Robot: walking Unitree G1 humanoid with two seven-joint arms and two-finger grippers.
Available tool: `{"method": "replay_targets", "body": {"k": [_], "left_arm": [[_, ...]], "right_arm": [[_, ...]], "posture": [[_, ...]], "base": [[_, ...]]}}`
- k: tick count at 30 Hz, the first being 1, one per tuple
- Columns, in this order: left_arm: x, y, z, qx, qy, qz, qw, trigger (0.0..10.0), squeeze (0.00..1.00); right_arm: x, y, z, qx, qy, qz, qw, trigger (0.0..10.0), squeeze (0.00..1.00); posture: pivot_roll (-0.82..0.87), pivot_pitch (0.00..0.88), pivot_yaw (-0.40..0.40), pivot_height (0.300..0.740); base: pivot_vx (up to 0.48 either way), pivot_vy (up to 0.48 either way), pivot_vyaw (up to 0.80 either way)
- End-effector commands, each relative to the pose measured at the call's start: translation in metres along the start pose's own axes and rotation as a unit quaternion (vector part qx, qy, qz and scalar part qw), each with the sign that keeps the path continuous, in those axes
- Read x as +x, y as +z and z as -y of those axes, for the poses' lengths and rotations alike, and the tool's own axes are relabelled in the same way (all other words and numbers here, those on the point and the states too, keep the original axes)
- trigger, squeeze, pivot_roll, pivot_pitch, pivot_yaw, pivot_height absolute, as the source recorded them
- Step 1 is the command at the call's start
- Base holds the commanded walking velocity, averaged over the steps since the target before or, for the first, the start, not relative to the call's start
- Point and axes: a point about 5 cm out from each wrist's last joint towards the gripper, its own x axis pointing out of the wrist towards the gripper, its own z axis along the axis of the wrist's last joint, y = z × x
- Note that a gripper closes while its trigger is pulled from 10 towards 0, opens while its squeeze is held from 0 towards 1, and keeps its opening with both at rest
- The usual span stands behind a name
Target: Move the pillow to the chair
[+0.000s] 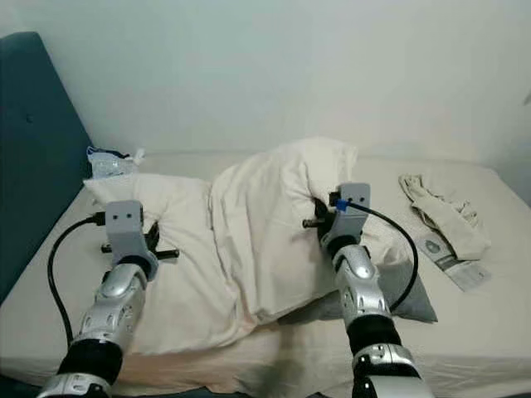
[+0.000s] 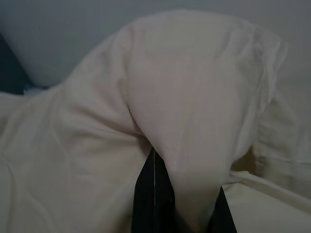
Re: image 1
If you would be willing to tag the large cream white pillow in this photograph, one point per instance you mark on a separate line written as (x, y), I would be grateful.
(257, 232)

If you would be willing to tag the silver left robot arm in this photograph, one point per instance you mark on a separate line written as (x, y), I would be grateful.
(112, 319)

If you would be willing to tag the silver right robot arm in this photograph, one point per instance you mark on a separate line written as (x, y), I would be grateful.
(365, 290)

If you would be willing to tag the crumpled white blue plastic bag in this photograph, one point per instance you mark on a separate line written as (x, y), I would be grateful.
(109, 162)

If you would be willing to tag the beige crumpled garment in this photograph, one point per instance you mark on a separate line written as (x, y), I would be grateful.
(448, 217)

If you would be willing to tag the small grey cushion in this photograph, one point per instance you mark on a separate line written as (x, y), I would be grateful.
(419, 303)

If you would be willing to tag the teal upholstered headboard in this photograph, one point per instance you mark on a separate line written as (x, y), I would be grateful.
(37, 157)

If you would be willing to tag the grey printed leaflet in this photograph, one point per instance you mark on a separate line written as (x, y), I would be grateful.
(469, 274)

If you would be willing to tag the mattress with cream sheet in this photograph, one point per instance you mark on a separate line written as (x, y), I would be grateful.
(481, 340)

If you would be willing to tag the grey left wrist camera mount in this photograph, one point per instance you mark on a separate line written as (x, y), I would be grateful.
(129, 232)

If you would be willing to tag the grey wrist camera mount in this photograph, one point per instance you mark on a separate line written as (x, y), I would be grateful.
(350, 214)
(129, 232)

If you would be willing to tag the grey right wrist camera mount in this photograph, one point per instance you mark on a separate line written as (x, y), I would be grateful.
(350, 214)

